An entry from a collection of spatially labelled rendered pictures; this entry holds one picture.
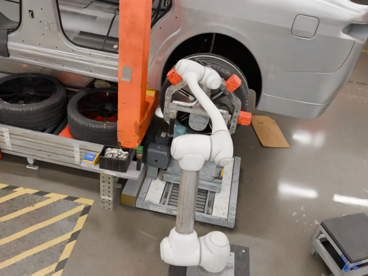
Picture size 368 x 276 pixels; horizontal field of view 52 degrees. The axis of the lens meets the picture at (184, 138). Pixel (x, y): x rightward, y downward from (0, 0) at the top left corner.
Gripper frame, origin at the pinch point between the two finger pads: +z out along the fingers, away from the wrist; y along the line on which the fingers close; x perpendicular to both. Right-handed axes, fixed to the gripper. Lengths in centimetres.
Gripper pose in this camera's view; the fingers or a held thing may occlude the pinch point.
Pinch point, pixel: (196, 61)
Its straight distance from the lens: 265.7
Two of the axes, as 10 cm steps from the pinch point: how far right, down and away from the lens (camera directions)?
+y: 9.5, -2.9, 1.1
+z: -2.4, -5.0, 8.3
